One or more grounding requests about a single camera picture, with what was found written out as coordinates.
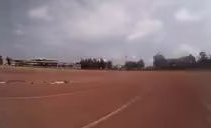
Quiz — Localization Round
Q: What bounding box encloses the clump of dark trees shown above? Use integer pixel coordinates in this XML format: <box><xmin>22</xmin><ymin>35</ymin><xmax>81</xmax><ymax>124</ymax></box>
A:
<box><xmin>79</xmin><ymin>57</ymin><xmax>113</xmax><ymax>71</ymax></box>

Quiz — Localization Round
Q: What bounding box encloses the small clump of trees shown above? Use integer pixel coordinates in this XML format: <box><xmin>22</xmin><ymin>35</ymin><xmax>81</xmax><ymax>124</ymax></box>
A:
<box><xmin>124</xmin><ymin>58</ymin><xmax>146</xmax><ymax>70</ymax></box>

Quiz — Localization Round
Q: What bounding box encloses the long low building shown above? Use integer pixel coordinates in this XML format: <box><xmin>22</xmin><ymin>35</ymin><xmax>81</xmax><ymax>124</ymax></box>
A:
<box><xmin>12</xmin><ymin>57</ymin><xmax>60</xmax><ymax>68</ymax></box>

